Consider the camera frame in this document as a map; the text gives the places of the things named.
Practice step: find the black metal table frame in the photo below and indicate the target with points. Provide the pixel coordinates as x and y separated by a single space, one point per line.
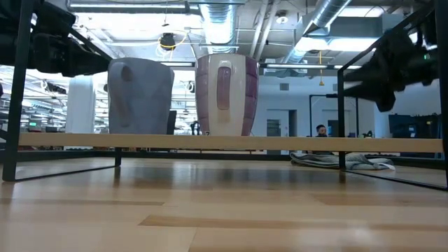
210 156

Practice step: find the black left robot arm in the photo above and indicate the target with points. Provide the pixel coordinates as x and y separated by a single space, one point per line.
8 38

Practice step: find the blue-grey mug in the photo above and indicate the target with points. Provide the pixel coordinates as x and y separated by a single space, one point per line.
140 101

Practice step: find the black ceiling device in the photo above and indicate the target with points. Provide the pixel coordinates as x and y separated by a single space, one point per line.
168 41

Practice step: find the person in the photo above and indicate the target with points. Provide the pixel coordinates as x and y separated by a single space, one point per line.
322 131

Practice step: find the wooden shelf with black frame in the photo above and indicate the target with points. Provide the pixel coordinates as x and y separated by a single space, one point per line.
227 143

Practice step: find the silver ventilation duct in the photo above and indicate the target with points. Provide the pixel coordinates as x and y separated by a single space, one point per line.
322 14
218 24

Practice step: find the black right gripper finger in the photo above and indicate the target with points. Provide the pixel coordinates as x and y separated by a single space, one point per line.
367 89

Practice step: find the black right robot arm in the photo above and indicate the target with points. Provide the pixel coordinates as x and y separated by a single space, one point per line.
430 66

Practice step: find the white pillar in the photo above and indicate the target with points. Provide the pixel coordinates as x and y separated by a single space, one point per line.
80 101

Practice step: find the grey folded cloth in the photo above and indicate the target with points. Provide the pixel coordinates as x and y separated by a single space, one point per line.
325 160

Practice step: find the black background rig frame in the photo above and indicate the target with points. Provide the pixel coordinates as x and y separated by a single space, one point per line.
332 95

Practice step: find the dark wall screen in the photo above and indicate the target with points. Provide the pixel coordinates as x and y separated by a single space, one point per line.
414 126

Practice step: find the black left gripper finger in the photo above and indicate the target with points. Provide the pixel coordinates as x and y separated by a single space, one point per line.
91 68

